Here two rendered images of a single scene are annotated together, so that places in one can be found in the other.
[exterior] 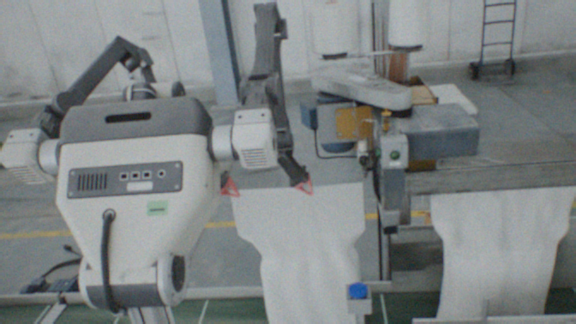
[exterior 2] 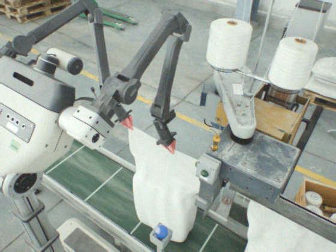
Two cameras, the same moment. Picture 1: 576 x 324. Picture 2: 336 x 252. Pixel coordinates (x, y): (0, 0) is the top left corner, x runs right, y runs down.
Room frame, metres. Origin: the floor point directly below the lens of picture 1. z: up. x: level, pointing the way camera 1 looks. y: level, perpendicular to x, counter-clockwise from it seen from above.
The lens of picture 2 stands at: (0.45, -0.49, 2.08)
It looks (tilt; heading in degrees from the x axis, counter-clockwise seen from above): 40 degrees down; 25
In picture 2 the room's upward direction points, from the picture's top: 3 degrees clockwise
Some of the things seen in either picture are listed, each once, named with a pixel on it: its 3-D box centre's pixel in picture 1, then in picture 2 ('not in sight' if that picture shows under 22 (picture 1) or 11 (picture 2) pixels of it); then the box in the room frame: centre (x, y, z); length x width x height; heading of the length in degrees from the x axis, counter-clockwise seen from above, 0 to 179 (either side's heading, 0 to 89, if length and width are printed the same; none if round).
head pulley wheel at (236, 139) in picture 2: (399, 110); (242, 134); (1.34, -0.38, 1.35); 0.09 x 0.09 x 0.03
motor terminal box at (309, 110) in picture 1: (313, 117); (207, 96); (1.66, -0.12, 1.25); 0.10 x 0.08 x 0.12; 17
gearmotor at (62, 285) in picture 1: (47, 293); not in sight; (1.90, 1.39, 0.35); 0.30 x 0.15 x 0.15; 82
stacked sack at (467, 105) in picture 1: (440, 106); not in sight; (4.10, -1.59, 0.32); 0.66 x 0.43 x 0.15; 80
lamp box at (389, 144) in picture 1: (393, 152); (207, 168); (1.16, -0.32, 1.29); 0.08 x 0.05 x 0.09; 82
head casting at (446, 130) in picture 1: (422, 151); (247, 171); (1.29, -0.45, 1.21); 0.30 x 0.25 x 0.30; 82
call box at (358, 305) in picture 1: (358, 298); (161, 236); (1.08, -0.17, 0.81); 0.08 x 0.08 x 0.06; 82
